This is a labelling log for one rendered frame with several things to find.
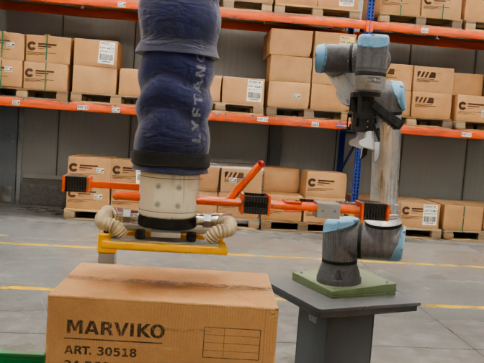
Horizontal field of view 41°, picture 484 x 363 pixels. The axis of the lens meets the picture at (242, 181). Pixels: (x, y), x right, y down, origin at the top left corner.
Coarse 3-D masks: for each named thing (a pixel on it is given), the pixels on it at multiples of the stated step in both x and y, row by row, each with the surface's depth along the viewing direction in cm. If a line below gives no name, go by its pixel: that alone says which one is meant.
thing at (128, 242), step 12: (108, 240) 174; (120, 240) 173; (132, 240) 173; (144, 240) 175; (156, 240) 176; (168, 240) 177; (180, 240) 179; (192, 240) 177; (204, 240) 181; (180, 252) 173; (192, 252) 173; (204, 252) 174; (216, 252) 174
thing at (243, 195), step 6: (246, 192) 192; (240, 198) 189; (246, 198) 183; (252, 198) 183; (258, 198) 183; (264, 198) 184; (270, 198) 185; (246, 204) 184; (252, 204) 184; (258, 204) 184; (264, 204) 185; (270, 204) 185; (240, 210) 186; (246, 210) 183; (252, 210) 184; (258, 210) 184; (264, 210) 184
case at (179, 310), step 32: (64, 288) 173; (96, 288) 175; (128, 288) 178; (160, 288) 180; (192, 288) 183; (224, 288) 185; (256, 288) 188; (64, 320) 167; (96, 320) 167; (128, 320) 168; (160, 320) 168; (192, 320) 168; (224, 320) 168; (256, 320) 169; (64, 352) 168; (96, 352) 168; (128, 352) 168; (160, 352) 169; (192, 352) 169; (224, 352) 169; (256, 352) 169
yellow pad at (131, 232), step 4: (128, 232) 190; (132, 232) 191; (148, 232) 191; (184, 232) 193; (148, 236) 191; (180, 236) 192; (184, 236) 192; (196, 236) 192; (200, 236) 192; (220, 240) 193
